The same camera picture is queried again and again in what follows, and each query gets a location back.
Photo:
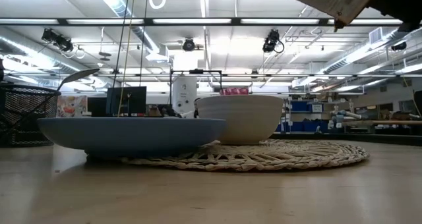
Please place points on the orange cereal box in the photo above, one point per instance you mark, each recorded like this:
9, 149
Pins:
329, 0

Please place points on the red translucent plastic cup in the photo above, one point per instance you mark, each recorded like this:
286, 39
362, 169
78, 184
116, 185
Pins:
234, 91

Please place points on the white ceramic bowl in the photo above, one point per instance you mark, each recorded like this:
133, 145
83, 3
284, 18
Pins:
240, 118

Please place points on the blue plate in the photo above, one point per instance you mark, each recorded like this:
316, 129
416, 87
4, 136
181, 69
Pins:
132, 135

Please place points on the dark metal spoon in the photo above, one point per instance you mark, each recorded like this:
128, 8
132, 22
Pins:
80, 75

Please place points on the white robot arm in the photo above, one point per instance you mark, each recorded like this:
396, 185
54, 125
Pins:
344, 114

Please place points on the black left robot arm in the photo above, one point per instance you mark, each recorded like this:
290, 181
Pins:
1, 72

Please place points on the wooden background table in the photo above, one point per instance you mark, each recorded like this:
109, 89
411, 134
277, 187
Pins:
382, 122

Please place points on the blue storage bin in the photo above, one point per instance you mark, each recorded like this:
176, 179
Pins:
300, 106
296, 126

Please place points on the round woven straw placemat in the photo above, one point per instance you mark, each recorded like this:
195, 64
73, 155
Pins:
263, 158

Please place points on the white cylindrical tank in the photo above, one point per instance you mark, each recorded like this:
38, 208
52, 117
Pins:
184, 92

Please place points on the black overhead beam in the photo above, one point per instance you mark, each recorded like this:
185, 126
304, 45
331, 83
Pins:
148, 21

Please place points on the large black monitor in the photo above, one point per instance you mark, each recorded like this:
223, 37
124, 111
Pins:
132, 100

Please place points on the small black monitor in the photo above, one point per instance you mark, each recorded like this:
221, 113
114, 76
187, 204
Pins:
97, 106

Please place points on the colourful floral poster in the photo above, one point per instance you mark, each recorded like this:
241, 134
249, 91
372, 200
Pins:
71, 106

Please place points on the black mesh utensil cup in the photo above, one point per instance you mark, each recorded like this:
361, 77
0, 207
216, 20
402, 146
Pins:
26, 118

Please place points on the round black ceiling camera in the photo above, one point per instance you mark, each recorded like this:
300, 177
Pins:
188, 44

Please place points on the black ceiling camera cluster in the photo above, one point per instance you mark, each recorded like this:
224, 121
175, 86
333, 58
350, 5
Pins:
57, 41

